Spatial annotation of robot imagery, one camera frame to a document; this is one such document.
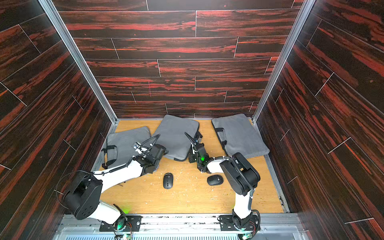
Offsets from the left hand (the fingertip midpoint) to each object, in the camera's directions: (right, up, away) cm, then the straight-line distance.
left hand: (153, 149), depth 90 cm
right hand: (+25, -2, +9) cm, 27 cm away
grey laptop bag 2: (+8, +13, +22) cm, 27 cm away
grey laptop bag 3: (+58, +8, +17) cm, 61 cm away
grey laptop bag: (-26, -1, +9) cm, 28 cm away
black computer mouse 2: (+37, -18, -4) cm, 42 cm away
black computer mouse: (+9, -18, -3) cm, 20 cm away
